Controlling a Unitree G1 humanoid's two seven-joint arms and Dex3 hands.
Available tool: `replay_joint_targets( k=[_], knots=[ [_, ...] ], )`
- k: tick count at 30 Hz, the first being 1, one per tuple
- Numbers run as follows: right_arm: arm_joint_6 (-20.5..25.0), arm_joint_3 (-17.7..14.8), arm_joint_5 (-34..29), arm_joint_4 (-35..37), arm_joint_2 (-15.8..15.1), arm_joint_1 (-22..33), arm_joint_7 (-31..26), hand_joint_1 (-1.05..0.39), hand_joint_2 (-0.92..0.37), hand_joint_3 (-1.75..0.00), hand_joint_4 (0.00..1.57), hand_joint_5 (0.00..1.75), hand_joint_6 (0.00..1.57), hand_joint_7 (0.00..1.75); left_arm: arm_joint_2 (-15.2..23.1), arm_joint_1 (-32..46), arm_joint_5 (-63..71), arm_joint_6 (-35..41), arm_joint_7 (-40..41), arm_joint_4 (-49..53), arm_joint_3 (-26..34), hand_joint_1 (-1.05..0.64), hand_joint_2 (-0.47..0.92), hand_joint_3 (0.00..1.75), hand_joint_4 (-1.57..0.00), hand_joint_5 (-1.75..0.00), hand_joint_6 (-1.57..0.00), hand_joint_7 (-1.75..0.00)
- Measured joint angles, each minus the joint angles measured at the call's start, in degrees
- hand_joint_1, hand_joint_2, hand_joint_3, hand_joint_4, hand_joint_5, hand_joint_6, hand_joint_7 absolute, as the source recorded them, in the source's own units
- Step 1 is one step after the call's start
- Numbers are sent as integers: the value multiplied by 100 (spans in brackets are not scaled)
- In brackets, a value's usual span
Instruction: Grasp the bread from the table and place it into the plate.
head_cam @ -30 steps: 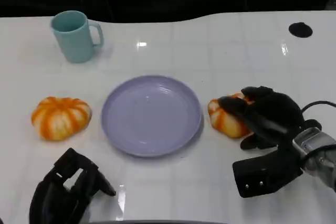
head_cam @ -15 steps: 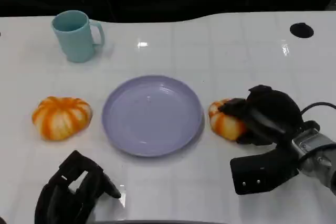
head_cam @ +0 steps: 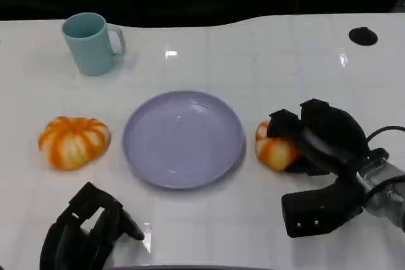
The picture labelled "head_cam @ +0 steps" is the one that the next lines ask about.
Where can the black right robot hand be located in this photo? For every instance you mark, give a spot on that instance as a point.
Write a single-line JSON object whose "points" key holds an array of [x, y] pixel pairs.
{"points": [[338, 131]]}

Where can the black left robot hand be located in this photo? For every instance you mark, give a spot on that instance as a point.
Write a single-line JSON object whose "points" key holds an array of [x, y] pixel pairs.
{"points": [[66, 244]]}

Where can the orange and white bread roll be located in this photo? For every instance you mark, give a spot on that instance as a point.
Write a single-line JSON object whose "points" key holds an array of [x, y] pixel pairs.
{"points": [[74, 143], [275, 153]]}

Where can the black round table grommet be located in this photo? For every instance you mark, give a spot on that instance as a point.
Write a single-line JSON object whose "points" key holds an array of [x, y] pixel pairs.
{"points": [[363, 36]]}

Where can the lilac plate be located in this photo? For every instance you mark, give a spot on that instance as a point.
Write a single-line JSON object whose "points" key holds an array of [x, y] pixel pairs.
{"points": [[182, 142]]}

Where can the pale green mug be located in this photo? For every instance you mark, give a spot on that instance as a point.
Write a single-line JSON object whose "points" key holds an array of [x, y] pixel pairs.
{"points": [[91, 53]]}

